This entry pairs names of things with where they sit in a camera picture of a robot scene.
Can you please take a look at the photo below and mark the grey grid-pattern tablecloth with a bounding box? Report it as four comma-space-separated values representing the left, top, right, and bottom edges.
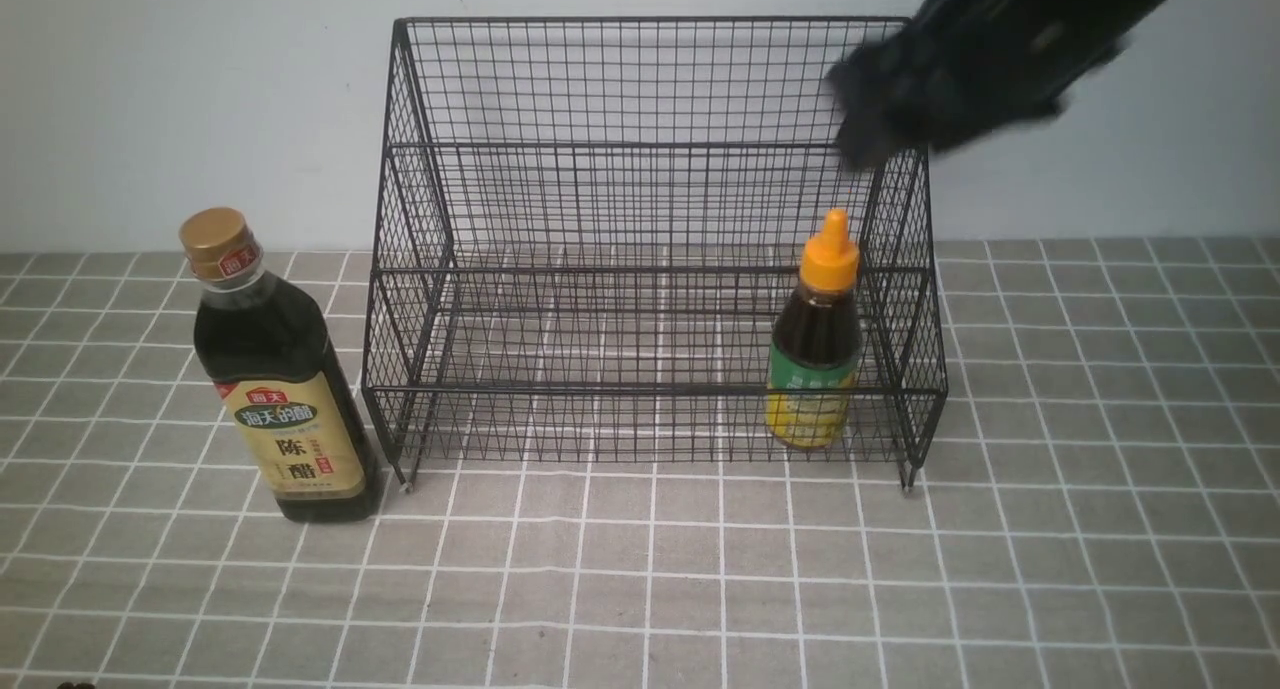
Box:
3, 238, 1277, 688

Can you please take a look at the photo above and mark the dark vinegar bottle gold cap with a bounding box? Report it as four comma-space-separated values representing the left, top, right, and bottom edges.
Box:
179, 207, 381, 523

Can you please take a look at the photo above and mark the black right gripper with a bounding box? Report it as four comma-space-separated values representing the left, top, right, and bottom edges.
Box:
826, 0, 1167, 172

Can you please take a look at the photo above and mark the seasoning bottle orange cap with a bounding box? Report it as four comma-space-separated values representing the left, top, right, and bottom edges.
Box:
765, 209, 863, 452

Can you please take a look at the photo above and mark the black wire mesh rack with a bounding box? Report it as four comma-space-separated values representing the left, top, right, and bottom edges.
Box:
361, 15, 948, 490

